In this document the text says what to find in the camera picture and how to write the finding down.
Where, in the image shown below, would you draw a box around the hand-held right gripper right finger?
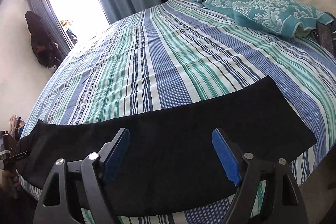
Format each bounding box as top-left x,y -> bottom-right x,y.
211,127 -> 309,224

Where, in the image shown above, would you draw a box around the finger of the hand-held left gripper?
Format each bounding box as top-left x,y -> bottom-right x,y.
8,151 -> 29,161

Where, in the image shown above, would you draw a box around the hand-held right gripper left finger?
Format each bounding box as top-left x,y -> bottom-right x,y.
33,127 -> 131,224

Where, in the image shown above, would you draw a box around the black pants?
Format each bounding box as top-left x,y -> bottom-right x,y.
16,75 -> 317,216

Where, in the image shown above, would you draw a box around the person's left hand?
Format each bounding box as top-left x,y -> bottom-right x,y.
0,170 -> 20,199

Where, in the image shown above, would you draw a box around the pale clothes pile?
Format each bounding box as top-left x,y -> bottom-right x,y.
9,115 -> 26,140

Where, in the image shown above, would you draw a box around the dark hanging coats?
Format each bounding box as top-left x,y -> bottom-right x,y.
25,11 -> 63,69

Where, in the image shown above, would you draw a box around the bed with striped sheet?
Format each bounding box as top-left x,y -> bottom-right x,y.
20,0 -> 336,224

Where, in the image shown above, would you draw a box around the narrow blue curtain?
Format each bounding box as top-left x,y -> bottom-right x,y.
27,0 -> 71,51

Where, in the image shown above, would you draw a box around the large teal patterned pillow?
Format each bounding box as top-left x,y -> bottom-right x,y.
232,0 -> 334,39

